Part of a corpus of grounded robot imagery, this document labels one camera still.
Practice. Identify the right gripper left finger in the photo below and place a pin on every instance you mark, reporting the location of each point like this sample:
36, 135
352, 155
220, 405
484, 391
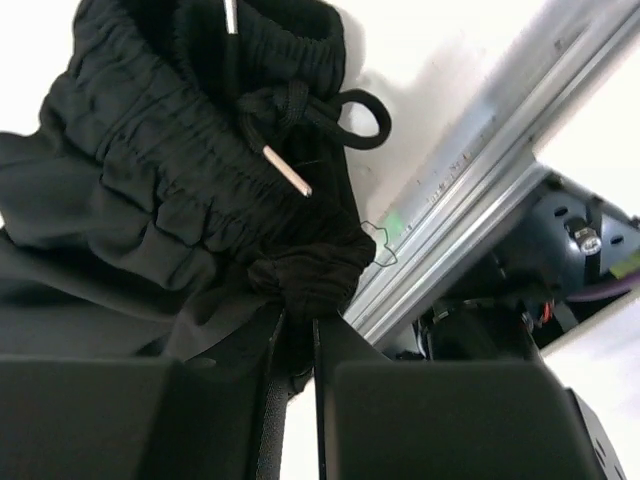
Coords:
217, 416

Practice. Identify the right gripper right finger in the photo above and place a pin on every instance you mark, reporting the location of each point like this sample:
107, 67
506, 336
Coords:
496, 419

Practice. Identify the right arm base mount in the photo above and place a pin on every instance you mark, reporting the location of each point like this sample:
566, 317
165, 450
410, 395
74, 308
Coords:
557, 257

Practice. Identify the black trousers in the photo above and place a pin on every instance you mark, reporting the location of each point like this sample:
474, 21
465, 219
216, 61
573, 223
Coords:
190, 157

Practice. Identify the front aluminium rail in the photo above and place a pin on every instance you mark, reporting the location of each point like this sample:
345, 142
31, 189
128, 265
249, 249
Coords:
470, 85

